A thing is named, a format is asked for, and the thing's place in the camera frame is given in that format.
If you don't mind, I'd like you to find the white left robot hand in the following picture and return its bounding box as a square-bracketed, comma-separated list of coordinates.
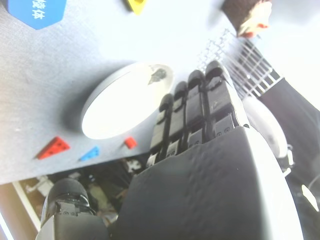
[36, 59, 305, 240]

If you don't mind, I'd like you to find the white plate with leaf print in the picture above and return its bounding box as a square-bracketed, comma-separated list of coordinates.
[81, 62, 175, 140]

